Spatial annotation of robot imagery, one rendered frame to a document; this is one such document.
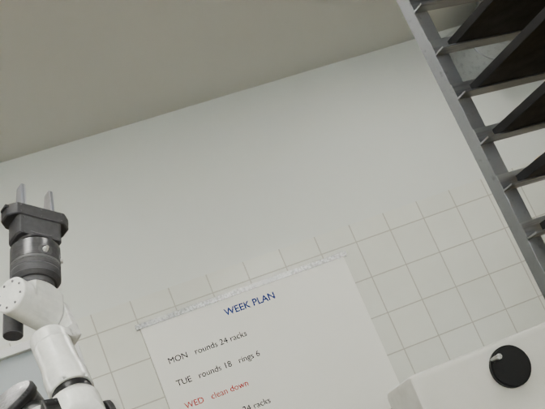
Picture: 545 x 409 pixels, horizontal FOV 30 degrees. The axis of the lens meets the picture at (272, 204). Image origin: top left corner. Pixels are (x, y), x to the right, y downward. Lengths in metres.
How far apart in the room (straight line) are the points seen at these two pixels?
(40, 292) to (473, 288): 3.86
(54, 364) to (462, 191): 4.12
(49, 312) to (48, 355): 0.12
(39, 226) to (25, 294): 0.18
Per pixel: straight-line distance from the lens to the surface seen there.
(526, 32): 1.68
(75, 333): 1.75
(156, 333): 5.00
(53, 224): 1.88
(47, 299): 1.77
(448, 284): 5.37
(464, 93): 1.78
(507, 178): 1.76
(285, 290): 5.13
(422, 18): 1.86
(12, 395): 1.88
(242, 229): 5.21
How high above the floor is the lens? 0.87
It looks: 16 degrees up
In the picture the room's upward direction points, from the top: 23 degrees counter-clockwise
